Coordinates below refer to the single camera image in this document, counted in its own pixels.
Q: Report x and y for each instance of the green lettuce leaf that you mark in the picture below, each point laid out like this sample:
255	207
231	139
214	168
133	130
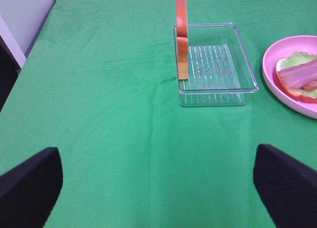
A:
297	58

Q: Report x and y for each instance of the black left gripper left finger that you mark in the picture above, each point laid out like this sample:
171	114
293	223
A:
29	191

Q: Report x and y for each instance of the left clear plastic tray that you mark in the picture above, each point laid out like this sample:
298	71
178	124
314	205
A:
220	73

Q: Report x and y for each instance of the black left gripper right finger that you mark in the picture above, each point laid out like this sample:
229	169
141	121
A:
287	188

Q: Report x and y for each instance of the green tablecloth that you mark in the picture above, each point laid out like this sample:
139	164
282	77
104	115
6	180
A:
100	84

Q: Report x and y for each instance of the pink round plate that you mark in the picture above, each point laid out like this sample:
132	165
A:
285	48

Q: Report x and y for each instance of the bacon strip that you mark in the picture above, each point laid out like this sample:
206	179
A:
297	76
311	86

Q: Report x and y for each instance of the toast bread slice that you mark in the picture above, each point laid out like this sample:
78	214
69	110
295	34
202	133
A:
289	89
182	39

